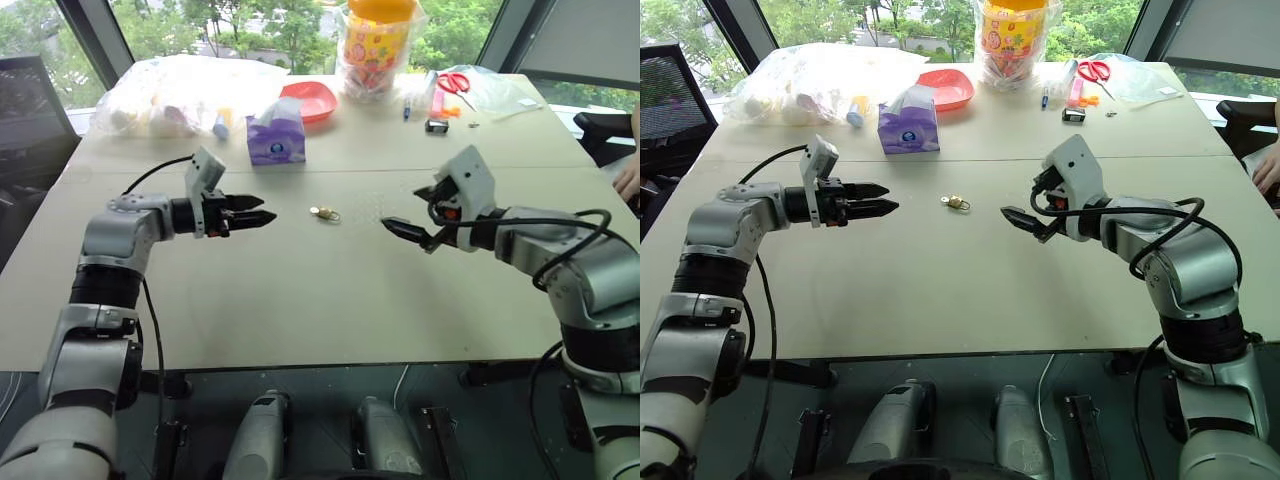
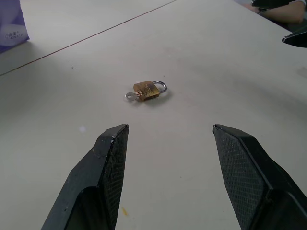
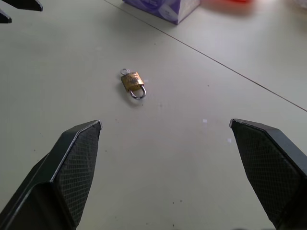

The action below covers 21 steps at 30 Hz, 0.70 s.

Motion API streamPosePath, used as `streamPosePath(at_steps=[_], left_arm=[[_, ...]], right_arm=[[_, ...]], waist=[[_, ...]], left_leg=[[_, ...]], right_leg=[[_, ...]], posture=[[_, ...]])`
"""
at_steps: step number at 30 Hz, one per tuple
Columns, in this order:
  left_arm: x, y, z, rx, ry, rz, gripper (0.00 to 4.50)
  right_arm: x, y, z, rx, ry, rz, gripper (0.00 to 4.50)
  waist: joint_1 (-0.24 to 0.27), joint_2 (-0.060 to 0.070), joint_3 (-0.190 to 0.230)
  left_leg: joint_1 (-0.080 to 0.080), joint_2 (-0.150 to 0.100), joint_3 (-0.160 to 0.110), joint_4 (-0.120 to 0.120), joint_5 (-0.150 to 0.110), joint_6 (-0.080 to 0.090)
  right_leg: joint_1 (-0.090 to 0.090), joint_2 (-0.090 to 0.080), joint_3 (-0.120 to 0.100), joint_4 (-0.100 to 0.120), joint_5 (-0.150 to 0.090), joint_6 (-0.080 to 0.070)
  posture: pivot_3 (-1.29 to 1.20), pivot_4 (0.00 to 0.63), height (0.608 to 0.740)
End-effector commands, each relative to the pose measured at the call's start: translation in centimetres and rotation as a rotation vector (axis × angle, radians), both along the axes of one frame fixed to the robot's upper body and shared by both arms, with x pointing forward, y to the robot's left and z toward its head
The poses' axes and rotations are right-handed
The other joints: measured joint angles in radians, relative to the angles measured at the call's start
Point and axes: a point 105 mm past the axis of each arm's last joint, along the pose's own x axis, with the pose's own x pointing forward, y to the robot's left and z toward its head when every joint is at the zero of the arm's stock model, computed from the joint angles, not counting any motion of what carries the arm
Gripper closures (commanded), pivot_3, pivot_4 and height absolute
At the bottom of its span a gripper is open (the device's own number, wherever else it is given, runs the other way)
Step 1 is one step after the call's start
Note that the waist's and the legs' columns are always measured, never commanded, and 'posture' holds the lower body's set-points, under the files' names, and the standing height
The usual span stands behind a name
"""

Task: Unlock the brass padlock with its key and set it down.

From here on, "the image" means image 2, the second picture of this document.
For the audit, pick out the brass padlock with steel shackle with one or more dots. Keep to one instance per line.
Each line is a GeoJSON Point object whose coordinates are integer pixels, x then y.
{"type": "Point", "coordinates": [148, 90]}

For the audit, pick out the purple and white plastic bag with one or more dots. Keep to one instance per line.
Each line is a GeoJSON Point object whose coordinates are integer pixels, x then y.
{"type": "Point", "coordinates": [12, 24]}

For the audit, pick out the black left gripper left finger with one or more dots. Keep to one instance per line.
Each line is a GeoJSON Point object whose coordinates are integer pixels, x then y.
{"type": "Point", "coordinates": [91, 177]}

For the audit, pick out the black object by bystander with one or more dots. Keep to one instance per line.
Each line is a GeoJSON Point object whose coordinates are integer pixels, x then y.
{"type": "Point", "coordinates": [266, 3]}

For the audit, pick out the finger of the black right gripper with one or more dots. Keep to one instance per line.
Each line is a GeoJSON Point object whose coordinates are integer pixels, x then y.
{"type": "Point", "coordinates": [297, 38]}

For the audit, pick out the small silver key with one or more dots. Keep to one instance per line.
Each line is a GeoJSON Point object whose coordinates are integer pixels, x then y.
{"type": "Point", "coordinates": [130, 96]}

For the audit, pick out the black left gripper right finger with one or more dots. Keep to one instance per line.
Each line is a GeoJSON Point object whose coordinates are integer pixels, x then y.
{"type": "Point", "coordinates": [254, 177]}

